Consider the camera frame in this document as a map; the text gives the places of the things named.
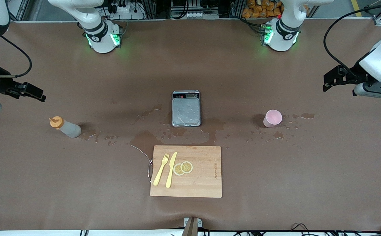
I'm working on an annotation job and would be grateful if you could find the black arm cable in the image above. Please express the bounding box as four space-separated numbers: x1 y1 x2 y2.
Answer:
323 4 381 79
0 35 32 78

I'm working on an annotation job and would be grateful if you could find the yellow plastic knife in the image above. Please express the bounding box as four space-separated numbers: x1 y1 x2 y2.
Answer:
166 151 178 188

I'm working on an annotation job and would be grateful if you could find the silver digital kitchen scale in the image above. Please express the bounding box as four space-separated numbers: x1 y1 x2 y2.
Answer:
171 90 201 128

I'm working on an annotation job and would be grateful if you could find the wooden cutting board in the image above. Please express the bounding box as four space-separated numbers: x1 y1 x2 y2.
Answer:
150 145 222 198

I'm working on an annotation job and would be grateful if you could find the front camera mount bracket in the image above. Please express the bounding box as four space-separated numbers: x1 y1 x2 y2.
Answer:
184 217 203 236

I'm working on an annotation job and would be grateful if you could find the clear sauce bottle orange cap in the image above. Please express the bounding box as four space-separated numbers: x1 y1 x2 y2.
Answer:
49 116 82 138

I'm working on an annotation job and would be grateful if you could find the white power strip with plugs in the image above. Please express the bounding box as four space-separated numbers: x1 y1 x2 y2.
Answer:
110 3 145 20

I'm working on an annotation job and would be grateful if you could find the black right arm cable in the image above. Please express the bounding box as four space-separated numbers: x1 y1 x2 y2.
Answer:
0 35 32 78

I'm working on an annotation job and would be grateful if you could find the white socket strip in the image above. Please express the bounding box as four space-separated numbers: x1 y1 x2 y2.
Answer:
171 11 219 19

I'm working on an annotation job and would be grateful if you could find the metal hanging loop with wire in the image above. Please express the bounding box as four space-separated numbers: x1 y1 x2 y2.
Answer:
130 144 154 183

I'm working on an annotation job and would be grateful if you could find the orange snack packets pile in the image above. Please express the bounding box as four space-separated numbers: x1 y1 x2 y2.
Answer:
242 0 284 18

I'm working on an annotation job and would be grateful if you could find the pink plastic cup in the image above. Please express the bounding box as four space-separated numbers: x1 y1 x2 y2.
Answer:
263 109 283 128

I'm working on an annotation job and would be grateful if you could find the yellow plastic fork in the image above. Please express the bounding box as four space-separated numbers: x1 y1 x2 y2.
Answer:
153 153 170 187

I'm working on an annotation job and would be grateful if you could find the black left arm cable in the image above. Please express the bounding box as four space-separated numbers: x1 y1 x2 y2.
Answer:
323 4 381 79

